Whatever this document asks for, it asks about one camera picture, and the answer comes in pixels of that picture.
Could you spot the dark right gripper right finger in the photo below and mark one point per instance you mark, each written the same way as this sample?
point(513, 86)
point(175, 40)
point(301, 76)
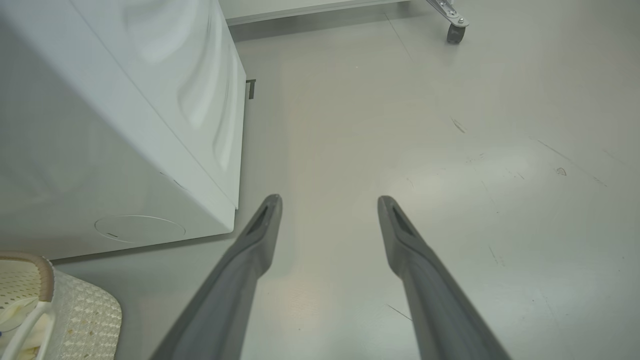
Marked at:
point(430, 290)

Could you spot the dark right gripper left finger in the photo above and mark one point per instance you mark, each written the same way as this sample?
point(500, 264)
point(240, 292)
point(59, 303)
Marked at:
point(235, 280)

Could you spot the white front-load washing machine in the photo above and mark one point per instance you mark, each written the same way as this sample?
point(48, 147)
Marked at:
point(100, 125)

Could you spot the cream perforated laundry basket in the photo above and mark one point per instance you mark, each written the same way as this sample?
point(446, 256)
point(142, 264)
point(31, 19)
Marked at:
point(85, 320)

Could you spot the metal leg with black caster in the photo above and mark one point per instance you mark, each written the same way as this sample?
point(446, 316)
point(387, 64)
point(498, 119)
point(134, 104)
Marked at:
point(455, 30)

